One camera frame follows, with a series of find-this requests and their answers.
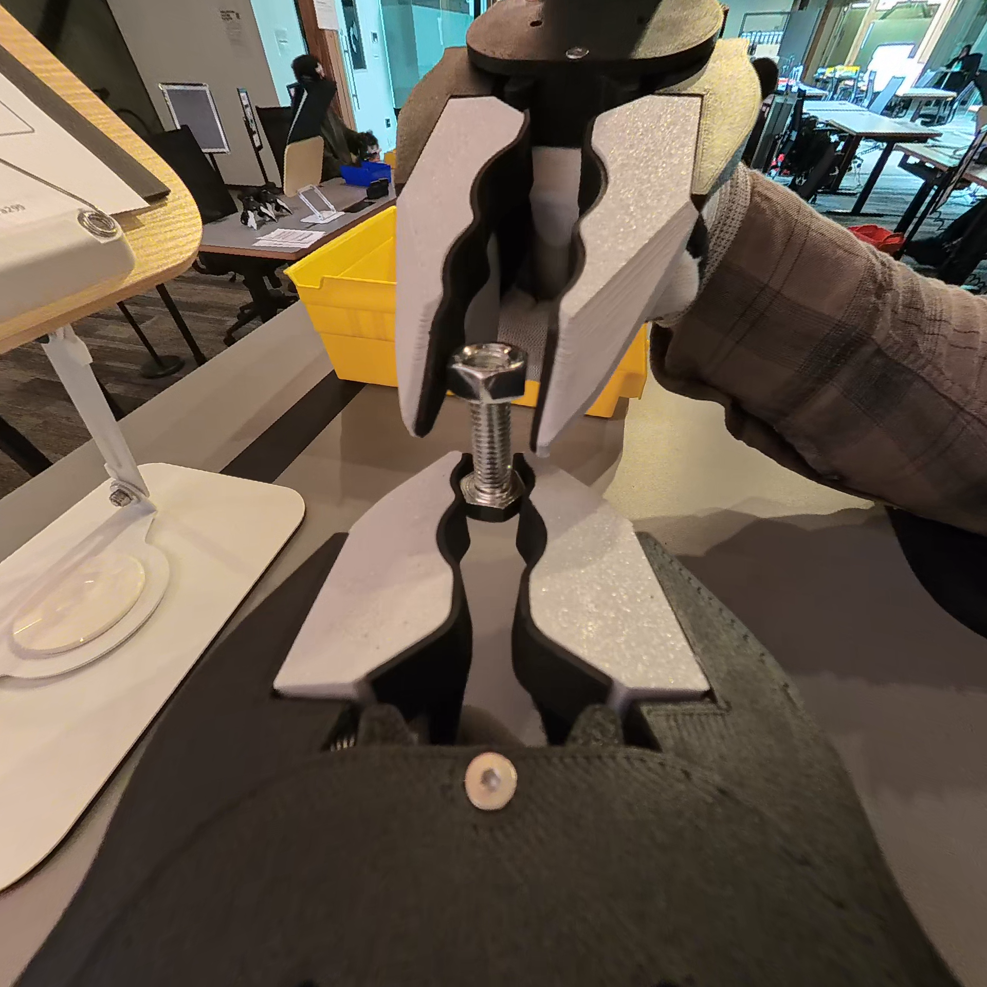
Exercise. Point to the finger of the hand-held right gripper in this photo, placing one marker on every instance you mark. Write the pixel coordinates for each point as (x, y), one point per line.
(640, 232)
(440, 232)

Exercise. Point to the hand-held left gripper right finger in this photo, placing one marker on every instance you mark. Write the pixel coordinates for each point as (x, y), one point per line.
(602, 602)

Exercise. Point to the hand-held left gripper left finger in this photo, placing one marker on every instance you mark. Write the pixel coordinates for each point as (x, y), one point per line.
(378, 602)

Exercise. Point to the yellow plastic bin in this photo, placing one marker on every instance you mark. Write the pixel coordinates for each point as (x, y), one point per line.
(347, 293)

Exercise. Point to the silver hex bolt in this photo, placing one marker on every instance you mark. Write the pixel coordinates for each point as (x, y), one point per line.
(489, 375)

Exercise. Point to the silver hex nut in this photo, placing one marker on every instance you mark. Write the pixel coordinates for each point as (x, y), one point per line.
(495, 492)

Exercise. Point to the person's right forearm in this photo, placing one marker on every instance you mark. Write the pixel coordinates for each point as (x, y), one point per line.
(833, 355)

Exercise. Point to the person's right hand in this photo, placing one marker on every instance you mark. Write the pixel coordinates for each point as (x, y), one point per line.
(728, 124)

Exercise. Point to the blue box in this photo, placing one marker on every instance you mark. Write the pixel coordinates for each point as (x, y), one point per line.
(364, 173)

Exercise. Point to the background office desk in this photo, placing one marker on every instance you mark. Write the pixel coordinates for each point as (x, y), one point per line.
(286, 232)

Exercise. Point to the wooden document stand white base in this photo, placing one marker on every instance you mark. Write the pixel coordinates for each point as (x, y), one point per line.
(154, 648)

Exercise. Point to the red bin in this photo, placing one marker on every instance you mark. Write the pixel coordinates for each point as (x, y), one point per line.
(879, 239)

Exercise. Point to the black backing board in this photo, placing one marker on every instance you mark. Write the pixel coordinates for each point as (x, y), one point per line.
(93, 131)

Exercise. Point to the printed instruction sheet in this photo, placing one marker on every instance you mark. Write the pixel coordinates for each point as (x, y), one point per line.
(39, 170)

